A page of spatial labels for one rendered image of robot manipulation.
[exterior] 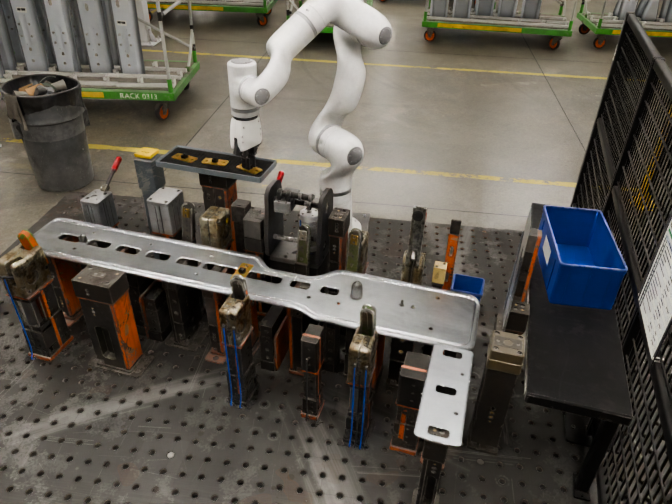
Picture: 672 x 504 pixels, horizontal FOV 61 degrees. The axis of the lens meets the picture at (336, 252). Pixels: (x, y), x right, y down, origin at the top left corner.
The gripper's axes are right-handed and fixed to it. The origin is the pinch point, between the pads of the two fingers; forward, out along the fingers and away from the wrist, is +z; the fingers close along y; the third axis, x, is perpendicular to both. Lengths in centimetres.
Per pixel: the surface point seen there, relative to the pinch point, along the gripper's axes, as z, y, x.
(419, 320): 19, 15, 72
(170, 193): 7.6, 20.5, -14.9
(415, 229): 4, -2, 60
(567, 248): 15, -37, 94
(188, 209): 9.1, 22.3, -5.2
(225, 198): 13.5, 5.1, -6.9
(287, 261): 22.8, 10.7, 23.8
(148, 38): 112, -362, -509
